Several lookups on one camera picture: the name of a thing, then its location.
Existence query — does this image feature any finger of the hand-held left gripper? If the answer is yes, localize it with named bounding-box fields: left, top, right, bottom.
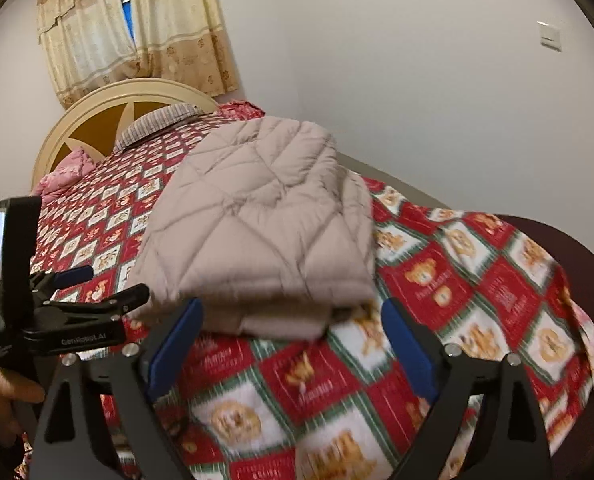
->
left=30, top=266, right=95, bottom=295
left=42, top=283, right=151, bottom=322

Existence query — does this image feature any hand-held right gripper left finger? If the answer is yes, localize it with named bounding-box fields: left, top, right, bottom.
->
left=30, top=298, right=204, bottom=480

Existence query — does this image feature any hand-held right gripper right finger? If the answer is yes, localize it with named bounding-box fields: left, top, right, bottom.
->
left=381, top=297, right=554, bottom=480

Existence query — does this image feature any beige quilted jacket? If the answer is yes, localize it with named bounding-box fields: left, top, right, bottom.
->
left=124, top=116, right=378, bottom=339

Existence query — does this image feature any person's left hand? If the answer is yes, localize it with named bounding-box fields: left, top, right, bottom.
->
left=0, top=364, right=46, bottom=450

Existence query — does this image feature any red printed bear blanket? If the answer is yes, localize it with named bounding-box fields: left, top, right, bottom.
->
left=20, top=109, right=594, bottom=480

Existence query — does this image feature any pink quilted pillow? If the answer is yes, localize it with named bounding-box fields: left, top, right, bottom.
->
left=31, top=148, right=96, bottom=197

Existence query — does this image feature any striped pillow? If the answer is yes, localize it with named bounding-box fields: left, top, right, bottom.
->
left=113, top=102, right=203, bottom=153

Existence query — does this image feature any cream wooden headboard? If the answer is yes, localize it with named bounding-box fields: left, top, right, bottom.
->
left=31, top=78, right=221, bottom=187

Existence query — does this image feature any dark wooden bed footboard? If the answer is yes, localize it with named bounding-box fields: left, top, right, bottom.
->
left=497, top=214, right=594, bottom=480

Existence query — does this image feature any red frilled pillow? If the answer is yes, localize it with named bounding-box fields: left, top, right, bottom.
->
left=216, top=100, right=269, bottom=122

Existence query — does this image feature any beige patterned curtain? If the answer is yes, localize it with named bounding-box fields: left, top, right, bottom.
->
left=127, top=0, right=239, bottom=97
left=36, top=0, right=140, bottom=110

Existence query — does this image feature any white light switch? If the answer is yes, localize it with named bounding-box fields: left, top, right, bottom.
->
left=536, top=20, right=562, bottom=53

